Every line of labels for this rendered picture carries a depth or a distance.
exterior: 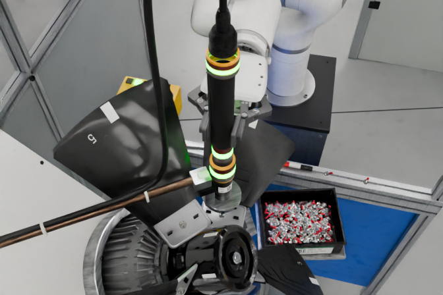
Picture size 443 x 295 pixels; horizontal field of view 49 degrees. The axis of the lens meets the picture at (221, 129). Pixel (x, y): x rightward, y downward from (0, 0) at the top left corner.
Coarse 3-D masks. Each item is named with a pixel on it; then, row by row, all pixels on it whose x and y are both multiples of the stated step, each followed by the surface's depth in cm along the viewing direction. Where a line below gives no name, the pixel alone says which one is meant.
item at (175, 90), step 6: (126, 78) 134; (138, 78) 134; (126, 84) 132; (132, 84) 132; (120, 90) 131; (174, 90) 131; (180, 90) 133; (174, 96) 130; (180, 96) 134; (174, 102) 129; (180, 102) 135; (180, 108) 137
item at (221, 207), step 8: (200, 168) 82; (192, 176) 81; (208, 176) 81; (192, 184) 82; (200, 184) 81; (208, 184) 82; (232, 184) 90; (200, 192) 82; (208, 192) 83; (232, 192) 89; (240, 192) 89; (208, 200) 86; (216, 200) 88; (232, 200) 88; (240, 200) 89; (216, 208) 87; (224, 208) 87; (232, 208) 87
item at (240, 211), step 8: (208, 208) 97; (240, 208) 97; (208, 216) 96; (216, 216) 96; (232, 216) 96; (240, 216) 96; (216, 224) 95; (224, 224) 95; (232, 224) 95; (240, 224) 95
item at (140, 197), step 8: (168, 184) 80; (176, 184) 80; (184, 184) 81; (152, 192) 80; (160, 192) 80; (168, 192) 81; (128, 200) 79; (136, 200) 79; (144, 200) 80; (104, 208) 78; (112, 208) 78; (120, 208) 79; (80, 216) 77; (88, 216) 77; (96, 216) 78; (56, 224) 76; (64, 224) 76; (72, 224) 77; (32, 232) 75; (40, 232) 76; (8, 240) 74; (16, 240) 75; (0, 248) 75
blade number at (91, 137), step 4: (88, 132) 79; (92, 132) 79; (84, 136) 78; (88, 136) 79; (92, 136) 79; (96, 136) 79; (88, 140) 79; (92, 140) 79; (96, 140) 79; (100, 140) 80; (92, 144) 79; (96, 144) 79
